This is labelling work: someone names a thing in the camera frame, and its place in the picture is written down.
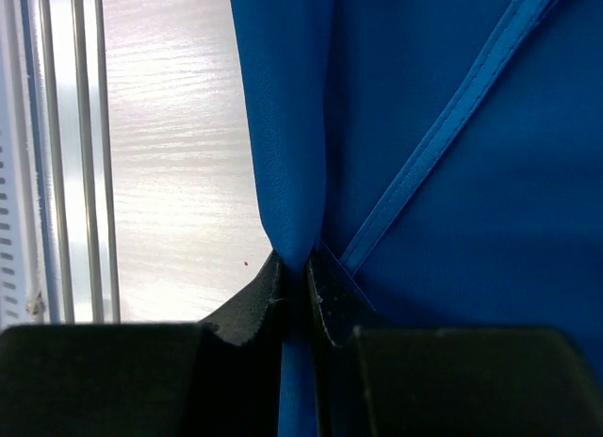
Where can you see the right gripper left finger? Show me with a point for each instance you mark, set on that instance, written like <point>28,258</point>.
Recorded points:
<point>219,376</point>

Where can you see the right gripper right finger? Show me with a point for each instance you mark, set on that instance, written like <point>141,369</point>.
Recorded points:
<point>376,379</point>

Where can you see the blue cloth napkin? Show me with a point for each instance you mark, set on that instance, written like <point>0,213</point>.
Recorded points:
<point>446,154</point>

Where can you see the white slotted cable duct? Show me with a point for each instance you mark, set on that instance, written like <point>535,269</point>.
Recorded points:
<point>12,270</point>

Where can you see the aluminium front rail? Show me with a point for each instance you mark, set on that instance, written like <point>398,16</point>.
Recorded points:
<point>54,106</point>

